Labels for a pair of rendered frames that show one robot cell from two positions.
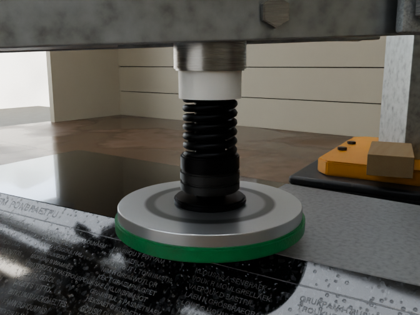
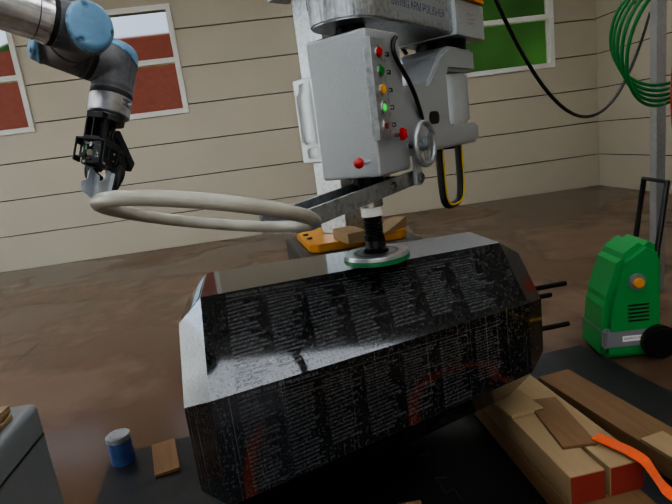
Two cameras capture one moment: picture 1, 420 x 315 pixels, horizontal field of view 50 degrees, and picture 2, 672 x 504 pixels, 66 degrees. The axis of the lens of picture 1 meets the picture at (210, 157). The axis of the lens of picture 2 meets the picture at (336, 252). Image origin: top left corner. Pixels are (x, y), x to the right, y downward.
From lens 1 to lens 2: 140 cm
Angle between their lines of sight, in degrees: 41
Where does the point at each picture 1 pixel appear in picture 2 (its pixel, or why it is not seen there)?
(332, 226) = not seen: hidden behind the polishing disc
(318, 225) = not seen: hidden behind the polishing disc
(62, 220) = (309, 283)
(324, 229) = not seen: hidden behind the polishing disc
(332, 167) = (321, 248)
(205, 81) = (378, 210)
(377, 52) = (181, 162)
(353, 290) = (427, 261)
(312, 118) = (132, 238)
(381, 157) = (354, 234)
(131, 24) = (371, 197)
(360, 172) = (336, 246)
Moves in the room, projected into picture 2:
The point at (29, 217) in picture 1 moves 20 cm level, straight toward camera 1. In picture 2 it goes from (290, 288) to (347, 288)
